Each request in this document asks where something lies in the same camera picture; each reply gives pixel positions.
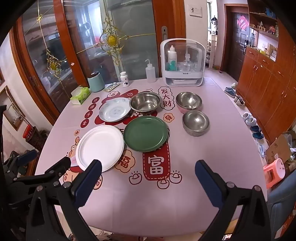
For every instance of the large wide-rim steel bowl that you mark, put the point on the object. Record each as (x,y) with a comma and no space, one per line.
(144,102)

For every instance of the blue chair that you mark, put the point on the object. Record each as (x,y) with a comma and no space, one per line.
(282,208)

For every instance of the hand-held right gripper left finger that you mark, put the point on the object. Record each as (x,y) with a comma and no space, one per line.
(86,185)

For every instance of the pink plastic stool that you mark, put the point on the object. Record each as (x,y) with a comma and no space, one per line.
(275,170)

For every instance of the white pill bottle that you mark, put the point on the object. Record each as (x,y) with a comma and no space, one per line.
(124,80)

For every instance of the blister pill pack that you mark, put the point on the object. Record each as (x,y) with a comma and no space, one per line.
(111,87)

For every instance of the wooden framed glass door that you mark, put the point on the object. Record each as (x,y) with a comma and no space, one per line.
(76,46)

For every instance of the white bottle teal label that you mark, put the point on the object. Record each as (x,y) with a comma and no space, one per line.
(172,58)

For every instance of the dark wooden stand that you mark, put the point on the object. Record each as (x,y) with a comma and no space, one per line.
(38,140)

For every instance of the dark entry door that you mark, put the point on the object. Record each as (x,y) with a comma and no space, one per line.
(237,51)

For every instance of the pink-based steel bowl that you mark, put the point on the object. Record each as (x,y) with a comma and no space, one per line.
(188,99)

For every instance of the green plate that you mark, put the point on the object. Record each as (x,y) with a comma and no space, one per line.
(145,133)

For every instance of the clear pump bottle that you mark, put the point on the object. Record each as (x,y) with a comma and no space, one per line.
(150,73)

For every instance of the teal canister dark lid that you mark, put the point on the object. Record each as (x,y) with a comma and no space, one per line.
(96,83)

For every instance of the clear glass bottle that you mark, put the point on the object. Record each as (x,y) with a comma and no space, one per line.
(186,64)

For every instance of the white storage box clear lid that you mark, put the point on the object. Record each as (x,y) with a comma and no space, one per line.
(182,80)

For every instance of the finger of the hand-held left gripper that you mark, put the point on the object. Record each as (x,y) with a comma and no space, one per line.
(53,171)
(26,157)

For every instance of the grey blue shoe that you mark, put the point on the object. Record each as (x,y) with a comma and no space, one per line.
(229,91)

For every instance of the cardboard box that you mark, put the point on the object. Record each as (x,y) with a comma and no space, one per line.
(277,146)

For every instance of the white shoe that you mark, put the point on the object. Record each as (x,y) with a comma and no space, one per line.
(239,100)

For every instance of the white wall switch panel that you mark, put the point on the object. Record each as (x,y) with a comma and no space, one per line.
(195,10)

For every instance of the grey steel bowl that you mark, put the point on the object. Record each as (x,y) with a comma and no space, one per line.
(195,121)

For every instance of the wooden wall cabinet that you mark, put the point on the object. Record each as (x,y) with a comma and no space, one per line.
(266,92)

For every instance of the red door decoration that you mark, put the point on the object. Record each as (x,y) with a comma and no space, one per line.
(242,22)

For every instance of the pink printed tablecloth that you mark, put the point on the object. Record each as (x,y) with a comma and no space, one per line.
(185,162)

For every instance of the dark blue shoe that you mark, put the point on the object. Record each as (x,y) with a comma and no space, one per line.
(258,136)
(255,129)

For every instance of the blue patterned white plate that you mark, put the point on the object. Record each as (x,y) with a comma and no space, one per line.
(114,110)

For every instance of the green tissue box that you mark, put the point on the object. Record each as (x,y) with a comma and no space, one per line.
(79,95)

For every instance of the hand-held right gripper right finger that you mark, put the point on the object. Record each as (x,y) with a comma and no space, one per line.
(209,185)

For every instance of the light blue shoe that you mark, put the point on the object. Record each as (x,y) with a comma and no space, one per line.
(249,119)

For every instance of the framed picture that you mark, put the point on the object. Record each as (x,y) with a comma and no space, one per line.
(12,109)

